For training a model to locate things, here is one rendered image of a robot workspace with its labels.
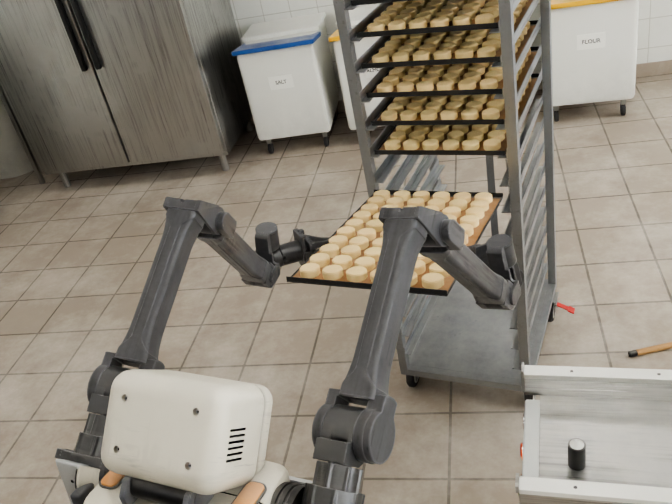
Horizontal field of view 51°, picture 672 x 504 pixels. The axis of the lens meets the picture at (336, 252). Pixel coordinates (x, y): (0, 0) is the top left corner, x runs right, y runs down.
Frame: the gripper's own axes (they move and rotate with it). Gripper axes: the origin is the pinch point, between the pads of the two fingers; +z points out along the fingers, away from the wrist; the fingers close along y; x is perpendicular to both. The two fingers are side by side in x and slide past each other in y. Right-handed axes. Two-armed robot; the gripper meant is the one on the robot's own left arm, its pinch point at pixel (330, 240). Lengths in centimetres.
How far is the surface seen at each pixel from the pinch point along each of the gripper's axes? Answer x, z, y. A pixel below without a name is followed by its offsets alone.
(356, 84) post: -26.3, 23.4, -33.5
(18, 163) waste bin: -419, -108, 62
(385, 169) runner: -34.5, 33.2, -2.4
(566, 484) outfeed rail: 88, 8, 16
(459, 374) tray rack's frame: -23, 48, 78
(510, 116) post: 4, 55, -23
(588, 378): 70, 28, 13
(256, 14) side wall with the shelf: -349, 82, -21
